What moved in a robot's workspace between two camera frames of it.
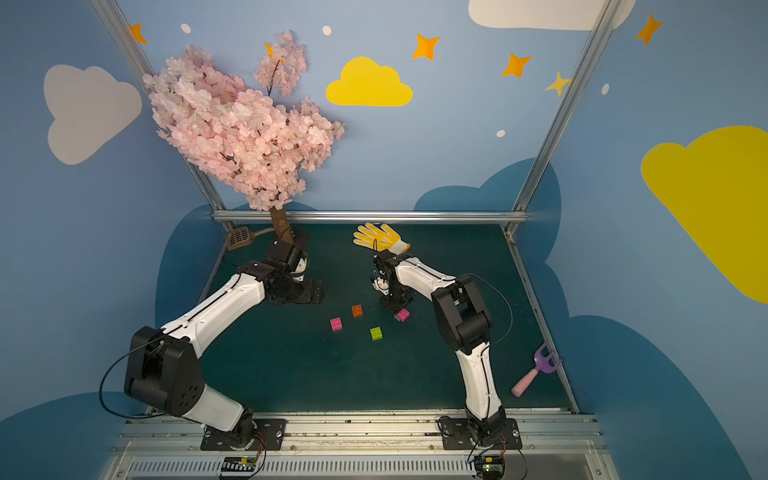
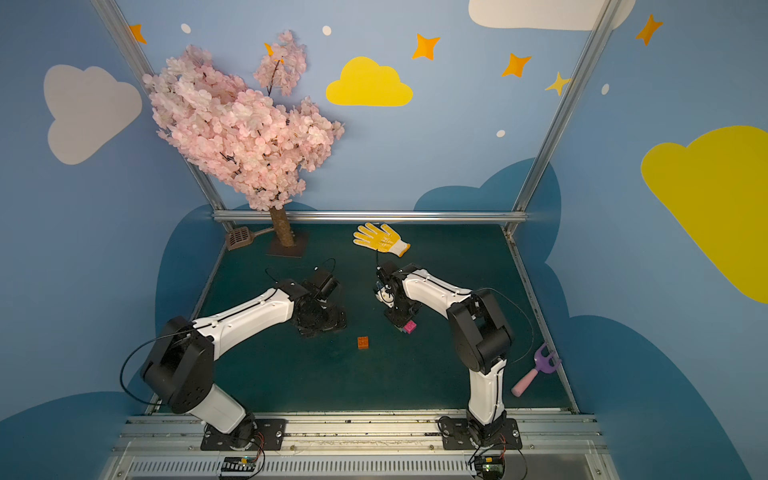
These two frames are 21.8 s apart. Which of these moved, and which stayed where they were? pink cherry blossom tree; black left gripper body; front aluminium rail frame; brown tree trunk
Moved: black left gripper body
Stayed: front aluminium rail frame; pink cherry blossom tree; brown tree trunk
